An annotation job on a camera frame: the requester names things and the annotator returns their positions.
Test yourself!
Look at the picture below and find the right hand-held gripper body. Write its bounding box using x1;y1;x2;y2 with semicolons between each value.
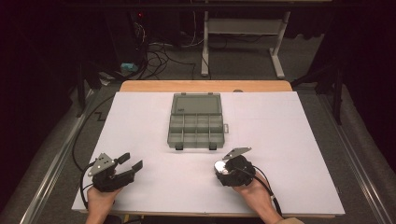
214;147;259;188

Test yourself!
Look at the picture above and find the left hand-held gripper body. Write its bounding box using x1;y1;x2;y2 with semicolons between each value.
87;152;136;193

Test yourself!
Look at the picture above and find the grey transparent compartment box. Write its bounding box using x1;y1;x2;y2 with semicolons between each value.
166;92;230;151

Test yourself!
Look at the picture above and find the person's left hand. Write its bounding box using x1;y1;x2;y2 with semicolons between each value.
86;185;123;217

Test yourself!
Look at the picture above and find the person's right hand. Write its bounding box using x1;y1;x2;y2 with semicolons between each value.
233;176;276;218

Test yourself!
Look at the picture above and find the white table cover board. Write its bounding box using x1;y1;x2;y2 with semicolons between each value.
71;91;347;217

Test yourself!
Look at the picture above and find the black metal stand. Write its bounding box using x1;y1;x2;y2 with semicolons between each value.
75;60;126;119
290;61;344;126

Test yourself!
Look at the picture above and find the small teal object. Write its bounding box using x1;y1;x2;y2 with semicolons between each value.
120;62;139;73

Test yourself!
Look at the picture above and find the wooden table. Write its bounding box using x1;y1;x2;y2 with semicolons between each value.
78;79;338;219

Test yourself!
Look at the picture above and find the black computer tower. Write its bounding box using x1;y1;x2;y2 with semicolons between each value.
105;8;148;64

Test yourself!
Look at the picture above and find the left hand-held gripper black cable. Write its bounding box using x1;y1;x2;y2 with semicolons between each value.
79;161;96;210

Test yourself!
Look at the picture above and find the hand-held gripper black cable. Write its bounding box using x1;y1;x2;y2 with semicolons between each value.
234;164;284;217
79;161;96;210

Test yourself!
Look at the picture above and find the right hand-held gripper black cable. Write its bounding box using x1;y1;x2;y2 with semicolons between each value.
234;164;284;217

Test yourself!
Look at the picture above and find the long black floor cable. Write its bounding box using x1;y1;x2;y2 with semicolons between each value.
71;93;117;174

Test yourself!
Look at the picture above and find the metal floor rail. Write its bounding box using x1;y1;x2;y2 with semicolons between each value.
18;89;98;224
317;92;396;224

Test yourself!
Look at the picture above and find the tangle of floor cables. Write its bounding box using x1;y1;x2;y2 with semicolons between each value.
134;18;213;80

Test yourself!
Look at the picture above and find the white metal desk frame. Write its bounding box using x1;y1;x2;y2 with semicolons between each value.
200;10;292;79

